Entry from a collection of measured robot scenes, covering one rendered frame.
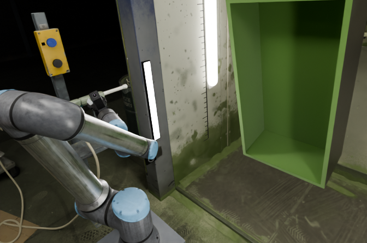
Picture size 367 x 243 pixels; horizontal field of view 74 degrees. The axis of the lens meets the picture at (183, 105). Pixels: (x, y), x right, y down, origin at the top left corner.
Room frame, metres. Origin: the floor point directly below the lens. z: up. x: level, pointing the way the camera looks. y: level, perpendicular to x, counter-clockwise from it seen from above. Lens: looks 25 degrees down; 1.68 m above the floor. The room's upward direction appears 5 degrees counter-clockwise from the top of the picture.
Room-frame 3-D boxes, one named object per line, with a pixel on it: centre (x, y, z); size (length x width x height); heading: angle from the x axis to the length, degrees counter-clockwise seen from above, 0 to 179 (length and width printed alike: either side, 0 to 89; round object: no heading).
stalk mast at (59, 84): (1.51, 0.78, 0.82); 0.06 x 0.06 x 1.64; 42
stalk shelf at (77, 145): (1.40, 0.68, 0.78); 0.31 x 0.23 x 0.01; 132
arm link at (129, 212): (0.79, 0.27, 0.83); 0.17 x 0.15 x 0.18; 65
